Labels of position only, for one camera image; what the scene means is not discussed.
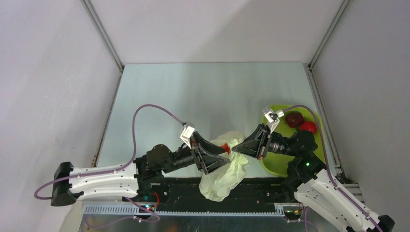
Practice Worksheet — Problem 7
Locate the left aluminium frame post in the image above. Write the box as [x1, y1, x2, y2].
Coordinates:
[80, 0, 125, 73]

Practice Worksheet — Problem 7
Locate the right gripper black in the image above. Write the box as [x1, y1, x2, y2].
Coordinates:
[231, 123, 298, 160]

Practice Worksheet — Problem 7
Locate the purple cable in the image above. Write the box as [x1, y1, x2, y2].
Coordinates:
[282, 104, 385, 232]
[34, 104, 185, 201]

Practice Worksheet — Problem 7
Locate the right aluminium frame post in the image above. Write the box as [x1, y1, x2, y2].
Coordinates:
[308, 0, 352, 69]

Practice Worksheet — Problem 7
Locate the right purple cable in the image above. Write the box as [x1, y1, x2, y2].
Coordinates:
[282, 104, 385, 232]

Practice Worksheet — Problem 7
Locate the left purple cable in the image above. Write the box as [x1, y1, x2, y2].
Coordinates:
[34, 104, 185, 201]

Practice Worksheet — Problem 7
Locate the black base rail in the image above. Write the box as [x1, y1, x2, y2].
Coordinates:
[131, 176, 306, 217]

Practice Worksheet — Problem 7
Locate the red fake fruit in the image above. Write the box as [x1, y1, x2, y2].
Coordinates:
[299, 121, 317, 134]
[220, 143, 231, 154]

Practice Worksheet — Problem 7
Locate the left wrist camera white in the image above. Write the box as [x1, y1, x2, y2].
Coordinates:
[180, 122, 195, 149]

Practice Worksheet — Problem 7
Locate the pale green plastic bag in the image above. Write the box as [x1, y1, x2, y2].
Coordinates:
[199, 130, 249, 202]

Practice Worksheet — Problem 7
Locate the green plastic tray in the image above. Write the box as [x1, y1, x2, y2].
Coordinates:
[261, 107, 325, 177]

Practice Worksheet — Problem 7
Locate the dark brown fake fruit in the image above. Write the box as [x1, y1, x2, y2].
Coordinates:
[285, 112, 305, 128]

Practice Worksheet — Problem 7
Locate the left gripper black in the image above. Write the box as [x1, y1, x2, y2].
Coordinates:
[161, 131, 230, 174]

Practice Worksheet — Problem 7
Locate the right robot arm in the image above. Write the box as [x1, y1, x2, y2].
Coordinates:
[232, 124, 395, 232]

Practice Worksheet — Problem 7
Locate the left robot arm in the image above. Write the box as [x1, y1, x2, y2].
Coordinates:
[50, 132, 230, 207]

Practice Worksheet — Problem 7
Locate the aluminium frame post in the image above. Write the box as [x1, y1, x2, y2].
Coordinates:
[80, 0, 125, 73]
[308, 0, 352, 69]

